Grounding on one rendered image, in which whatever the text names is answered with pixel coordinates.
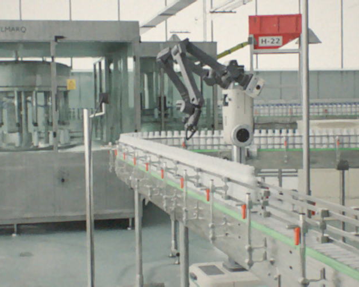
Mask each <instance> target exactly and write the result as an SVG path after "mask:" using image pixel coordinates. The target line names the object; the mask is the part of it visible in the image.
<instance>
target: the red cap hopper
mask: <svg viewBox="0 0 359 287"><path fill-rule="evenodd" d="M248 37H252V44H251V45H250V73H252V74H254V55H274V54H298V77H299V84H284V85H264V87H263V88H296V89H295V90H294V91H293V92H292V93H291V94H290V95H289V96H288V97H287V98H286V99H285V100H284V101H285V102H289V101H290V100H291V99H292V98H293V97H294V95H295V94H297V93H298V92H299V104H300V107H302V104H303V41H302V13H300V14H262V15H248ZM253 37H255V39H256V41H257V45H254V41H253ZM297 38H298V48H288V49H280V48H282V47H283V46H285V45H287V44H288V43H290V42H293V41H294V40H296V39H297ZM284 51H285V52H284ZM259 96H260V97H261V98H262V99H263V100H264V101H265V102H266V103H267V102H269V100H268V99H267V98H266V97H265V96H264V95H263V94H262V93H260V95H259ZM261 170H262V169H256V170H254V172H255V173H254V174H255V177H279V175H278V173H279V171H261ZM283 173H298V169H295V171H282V177H298V174H283Z"/></svg>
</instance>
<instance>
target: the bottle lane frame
mask: <svg viewBox="0 0 359 287"><path fill-rule="evenodd" d="M119 163H120V167H124V164H125V168H123V169H120V173H124V169H125V172H126V160H124V159H123V158H122V157H120V156H119ZM133 168H134V173H133V174H129V175H128V176H130V178H131V179H133V176H134V180H131V188H133V189H135V190H136V165H134V163H133V162H131V161H128V172H129V173H132V172H133ZM144 175H146V179H144ZM151 176H152V187H157V186H158V183H157V182H158V181H159V187H157V188H153V189H152V194H158V188H159V189H160V194H158V195H155V196H153V197H152V199H151V200H150V201H151V202H153V203H154V204H156V205H157V206H159V207H160V208H161V209H163V210H164V211H165V208H164V199H163V196H164V178H163V179H161V176H160V175H158V174H156V173H154V172H151ZM138 178H139V179H144V180H140V181H139V186H144V184H145V183H144V182H145V181H146V186H145V187H140V189H139V191H137V192H139V193H140V194H141V195H143V196H144V197H146V198H147V199H149V197H148V194H149V190H148V186H149V175H148V171H146V169H145V168H143V167H141V166H138ZM174 190H176V196H175V197H173V198H169V199H168V205H170V203H171V202H172V203H174V200H175V198H176V205H175V208H176V219H177V220H178V221H179V222H181V223H182V224H184V221H183V218H184V212H183V208H184V194H183V188H181V186H180V185H178V184H176V183H174V182H172V181H170V180H168V179H167V191H168V196H174ZM196 201H198V208H196V209H195V210H189V212H188V218H195V217H196V214H195V212H196V211H198V218H196V219H195V220H189V222H188V225H185V226H187V227H188V228H190V229H191V230H192V231H194V232H195V233H196V234H198V235H199V236H200V237H202V238H203V239H205V240H206V241H208V242H209V243H210V239H209V236H210V228H209V224H210V200H209V202H207V200H206V198H205V197H203V196H202V195H200V194H197V193H195V192H193V191H191V190H187V207H188V208H195V203H196ZM165 212H167V213H168V214H169V215H170V206H169V208H168V210H167V211H165ZM224 216H226V224H225V225H223V226H217V227H216V229H215V236H222V235H224V230H223V229H224V227H226V231H225V235H226V236H224V237H217V239H216V241H215V243H213V244H212V243H210V244H212V245H213V246H215V247H216V248H218V249H219V250H220V251H222V252H223V253H224V254H226V255H228V257H230V258H232V259H233V260H234V261H236V262H237V263H238V264H240V265H241V266H243V267H244V268H246V269H247V265H246V264H245V259H246V258H247V252H246V251H245V246H246V218H245V219H242V215H241V214H239V213H237V212H234V211H232V210H230V209H228V208H226V207H224V206H222V205H220V204H218V203H216V202H214V223H215V224H223V223H224V219H223V217H224ZM263 236H265V237H266V246H264V247H263V248H258V249H254V251H253V253H252V259H253V260H261V259H262V258H263V254H262V252H263V250H265V251H266V260H264V261H262V262H258V263H254V265H253V266H252V269H247V270H249V271H250V272H251V273H253V274H254V275H255V276H257V277H258V278H260V279H261V280H262V281H264V282H265V283H266V284H267V273H266V272H267V267H268V263H271V264H272V265H274V266H276V267H277V268H278V270H279V274H280V287H300V285H299V284H298V282H297V280H298V278H299V277H300V246H299V245H295V241H294V240H292V239H291V238H288V237H287V236H284V235H282V234H280V233H278V232H276V231H274V230H272V229H270V228H268V227H265V226H263V225H262V224H259V223H258V222H255V221H254V220H251V245H252V246H253V247H257V246H261V245H263V240H262V238H263ZM320 266H322V267H324V279H322V280H320V281H318V282H310V283H309V286H308V287H320V283H322V284H324V287H359V271H357V270H356V269H353V268H351V267H349V266H347V265H344V264H343V263H340V262H338V261H336V260H334V259H332V258H330V257H329V256H326V255H324V254H323V253H320V252H318V251H316V250H313V249H312V248H309V247H307V246H306V278H307V279H317V278H319V277H320Z"/></svg>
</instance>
